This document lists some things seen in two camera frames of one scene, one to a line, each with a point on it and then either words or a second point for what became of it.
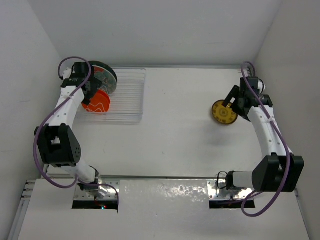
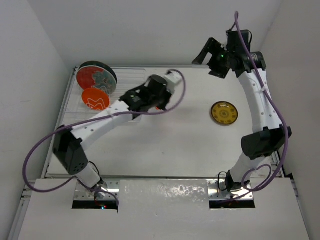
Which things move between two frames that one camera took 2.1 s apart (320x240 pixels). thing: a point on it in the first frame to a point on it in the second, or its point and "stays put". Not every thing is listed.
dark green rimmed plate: [95, 63] stays put
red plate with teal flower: [109, 83] stays put
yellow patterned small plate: [223, 114] stays put
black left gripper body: [93, 83] to [160, 100]
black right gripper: [233, 94] to [215, 47]
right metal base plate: [237, 193] stays put
